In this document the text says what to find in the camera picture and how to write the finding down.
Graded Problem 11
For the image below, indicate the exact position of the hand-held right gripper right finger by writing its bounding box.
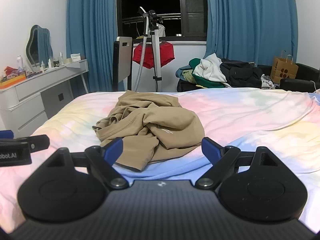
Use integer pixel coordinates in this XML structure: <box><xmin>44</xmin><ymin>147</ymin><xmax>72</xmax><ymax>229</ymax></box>
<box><xmin>195</xmin><ymin>137</ymin><xmax>278</xmax><ymax>190</ymax></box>

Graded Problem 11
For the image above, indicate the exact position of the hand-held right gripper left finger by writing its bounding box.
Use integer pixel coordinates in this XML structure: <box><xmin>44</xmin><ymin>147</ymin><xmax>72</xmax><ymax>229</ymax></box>
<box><xmin>46</xmin><ymin>137</ymin><xmax>130</xmax><ymax>190</ymax></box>

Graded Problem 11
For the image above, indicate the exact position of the tan printed t-shirt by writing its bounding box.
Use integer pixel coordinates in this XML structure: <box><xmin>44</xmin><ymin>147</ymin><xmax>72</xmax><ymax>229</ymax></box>
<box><xmin>92</xmin><ymin>90</ymin><xmax>205</xmax><ymax>172</ymax></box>

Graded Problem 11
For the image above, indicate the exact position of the white dressing table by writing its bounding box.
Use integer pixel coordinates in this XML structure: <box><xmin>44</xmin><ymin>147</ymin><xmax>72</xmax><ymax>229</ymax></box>
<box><xmin>0</xmin><ymin>59</ymin><xmax>89</xmax><ymax>132</ymax></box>

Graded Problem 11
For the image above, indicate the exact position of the orange storage box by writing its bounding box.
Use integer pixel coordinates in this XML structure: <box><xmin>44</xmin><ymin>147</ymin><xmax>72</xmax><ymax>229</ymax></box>
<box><xmin>0</xmin><ymin>66</ymin><xmax>27</xmax><ymax>89</ymax></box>

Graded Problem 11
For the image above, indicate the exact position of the green garment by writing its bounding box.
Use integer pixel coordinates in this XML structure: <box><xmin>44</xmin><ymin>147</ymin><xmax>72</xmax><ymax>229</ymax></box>
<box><xmin>189</xmin><ymin>58</ymin><xmax>225</xmax><ymax>88</ymax></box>

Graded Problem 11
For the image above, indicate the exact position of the yellow-green garment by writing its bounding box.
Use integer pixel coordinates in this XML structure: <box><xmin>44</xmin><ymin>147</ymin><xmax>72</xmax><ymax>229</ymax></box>
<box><xmin>182</xmin><ymin>69</ymin><xmax>197</xmax><ymax>83</ymax></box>

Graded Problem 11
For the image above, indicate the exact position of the white hoodie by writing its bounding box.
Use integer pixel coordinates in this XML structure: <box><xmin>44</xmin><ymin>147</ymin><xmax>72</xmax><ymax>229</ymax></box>
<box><xmin>192</xmin><ymin>53</ymin><xmax>232</xmax><ymax>88</ymax></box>

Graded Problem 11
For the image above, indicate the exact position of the teal garment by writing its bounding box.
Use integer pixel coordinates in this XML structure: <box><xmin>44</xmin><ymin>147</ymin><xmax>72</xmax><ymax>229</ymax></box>
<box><xmin>175</xmin><ymin>65</ymin><xmax>193</xmax><ymax>79</ymax></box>

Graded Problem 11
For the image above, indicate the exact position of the white patterned cloth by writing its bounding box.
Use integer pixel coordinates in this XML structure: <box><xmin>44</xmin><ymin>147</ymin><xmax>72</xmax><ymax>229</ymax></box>
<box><xmin>261</xmin><ymin>74</ymin><xmax>275</xmax><ymax>90</ymax></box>

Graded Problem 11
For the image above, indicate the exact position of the white folded board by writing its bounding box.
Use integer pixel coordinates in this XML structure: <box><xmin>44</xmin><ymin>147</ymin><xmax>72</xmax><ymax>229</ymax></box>
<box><xmin>113</xmin><ymin>36</ymin><xmax>133</xmax><ymax>92</ymax></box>

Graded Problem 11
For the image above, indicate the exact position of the wavy mirror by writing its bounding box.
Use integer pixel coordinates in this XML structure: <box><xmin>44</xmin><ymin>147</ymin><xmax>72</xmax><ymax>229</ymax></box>
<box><xmin>26</xmin><ymin>25</ymin><xmax>53</xmax><ymax>65</ymax></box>

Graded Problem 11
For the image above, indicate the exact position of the red garment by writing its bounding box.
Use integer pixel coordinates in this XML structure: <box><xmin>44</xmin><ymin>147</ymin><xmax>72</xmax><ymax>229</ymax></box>
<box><xmin>132</xmin><ymin>40</ymin><xmax>175</xmax><ymax>69</ymax></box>

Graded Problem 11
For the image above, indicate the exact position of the brown paper bag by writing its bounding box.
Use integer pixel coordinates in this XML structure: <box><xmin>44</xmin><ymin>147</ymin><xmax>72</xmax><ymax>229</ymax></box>
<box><xmin>270</xmin><ymin>50</ymin><xmax>299</xmax><ymax>80</ymax></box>

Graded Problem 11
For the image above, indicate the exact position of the black sofa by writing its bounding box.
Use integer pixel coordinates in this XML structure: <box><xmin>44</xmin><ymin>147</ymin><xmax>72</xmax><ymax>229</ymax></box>
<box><xmin>257</xmin><ymin>63</ymin><xmax>320</xmax><ymax>93</ymax></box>

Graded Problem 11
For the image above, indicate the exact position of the blue curtain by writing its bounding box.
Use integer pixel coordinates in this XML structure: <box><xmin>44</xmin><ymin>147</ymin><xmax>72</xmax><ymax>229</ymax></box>
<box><xmin>205</xmin><ymin>0</ymin><xmax>299</xmax><ymax>67</ymax></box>
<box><xmin>66</xmin><ymin>0</ymin><xmax>125</xmax><ymax>93</ymax></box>

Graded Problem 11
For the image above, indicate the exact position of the white hanging garment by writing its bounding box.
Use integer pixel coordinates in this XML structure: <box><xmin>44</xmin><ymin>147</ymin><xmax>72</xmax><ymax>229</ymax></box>
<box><xmin>147</xmin><ymin>23</ymin><xmax>166</xmax><ymax>37</ymax></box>

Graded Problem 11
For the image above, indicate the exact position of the metal drying rail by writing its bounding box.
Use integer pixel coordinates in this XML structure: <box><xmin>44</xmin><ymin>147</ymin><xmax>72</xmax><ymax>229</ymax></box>
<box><xmin>122</xmin><ymin>12</ymin><xmax>182</xmax><ymax>25</ymax></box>

